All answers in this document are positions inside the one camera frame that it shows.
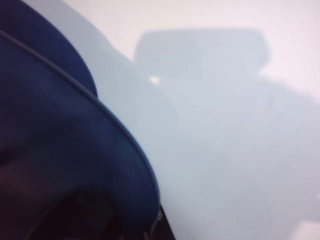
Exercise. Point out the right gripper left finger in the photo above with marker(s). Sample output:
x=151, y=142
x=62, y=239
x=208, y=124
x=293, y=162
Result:
x=75, y=220

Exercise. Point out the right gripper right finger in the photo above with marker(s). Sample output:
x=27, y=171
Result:
x=162, y=230

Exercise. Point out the blue rubber slipper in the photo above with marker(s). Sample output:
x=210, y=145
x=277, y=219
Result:
x=62, y=112

